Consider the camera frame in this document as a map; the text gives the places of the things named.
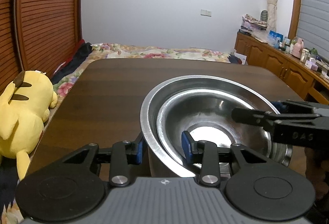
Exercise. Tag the clear plastic bag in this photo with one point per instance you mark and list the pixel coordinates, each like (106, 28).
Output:
(261, 36)

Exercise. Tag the green-capped bottle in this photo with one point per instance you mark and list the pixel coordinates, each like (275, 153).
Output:
(293, 45)

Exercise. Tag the dark clothes pile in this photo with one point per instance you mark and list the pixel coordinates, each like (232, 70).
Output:
(74, 62)

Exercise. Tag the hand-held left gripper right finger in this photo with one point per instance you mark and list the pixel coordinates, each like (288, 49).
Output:
(186, 146)

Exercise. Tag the pink bottle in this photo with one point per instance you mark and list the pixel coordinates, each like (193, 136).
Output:
(298, 47)

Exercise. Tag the round medium steel bowl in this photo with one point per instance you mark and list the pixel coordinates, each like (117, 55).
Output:
(205, 116)

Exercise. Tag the person's right hand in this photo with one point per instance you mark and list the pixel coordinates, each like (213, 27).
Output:
(318, 172)

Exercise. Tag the yellow plush toy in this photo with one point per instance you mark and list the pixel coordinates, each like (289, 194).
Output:
(23, 110)

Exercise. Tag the blue printed box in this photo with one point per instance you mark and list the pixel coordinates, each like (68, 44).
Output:
(275, 38)

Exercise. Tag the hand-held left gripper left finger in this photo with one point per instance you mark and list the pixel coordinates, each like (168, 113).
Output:
(139, 150)

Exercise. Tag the wooden louvered wardrobe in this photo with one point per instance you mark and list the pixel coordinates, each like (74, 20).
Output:
(43, 13)

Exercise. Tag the large steel bowl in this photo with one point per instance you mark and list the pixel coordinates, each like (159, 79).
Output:
(149, 121)

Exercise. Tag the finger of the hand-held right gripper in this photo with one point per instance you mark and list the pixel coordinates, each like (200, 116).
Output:
(249, 116)
(295, 107)

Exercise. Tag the white wall switch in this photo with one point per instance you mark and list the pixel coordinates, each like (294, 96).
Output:
(206, 12)

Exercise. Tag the white lilac tissue box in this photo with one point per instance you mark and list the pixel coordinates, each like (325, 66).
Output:
(312, 63)

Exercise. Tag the wooden sideboard cabinet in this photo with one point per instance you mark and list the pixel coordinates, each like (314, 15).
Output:
(272, 62)

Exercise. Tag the white paper box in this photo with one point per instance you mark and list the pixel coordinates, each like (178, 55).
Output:
(241, 58)

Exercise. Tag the glass jar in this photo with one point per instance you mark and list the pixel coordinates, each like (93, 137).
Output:
(304, 55)

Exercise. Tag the floral bed blanket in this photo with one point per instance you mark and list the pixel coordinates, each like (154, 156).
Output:
(154, 52)

